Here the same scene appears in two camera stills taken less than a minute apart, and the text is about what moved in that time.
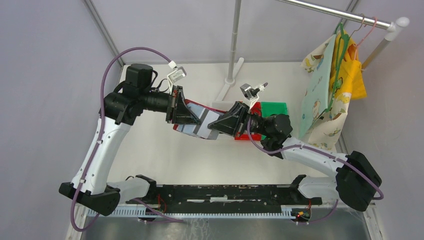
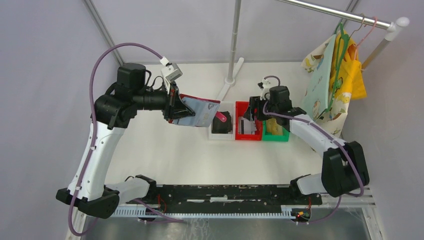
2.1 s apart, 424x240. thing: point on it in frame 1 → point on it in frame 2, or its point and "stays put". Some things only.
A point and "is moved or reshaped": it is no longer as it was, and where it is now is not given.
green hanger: (342, 42) stays put
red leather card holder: (204, 115) is moved or reshaped
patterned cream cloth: (322, 116) stays put
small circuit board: (301, 215) stays put
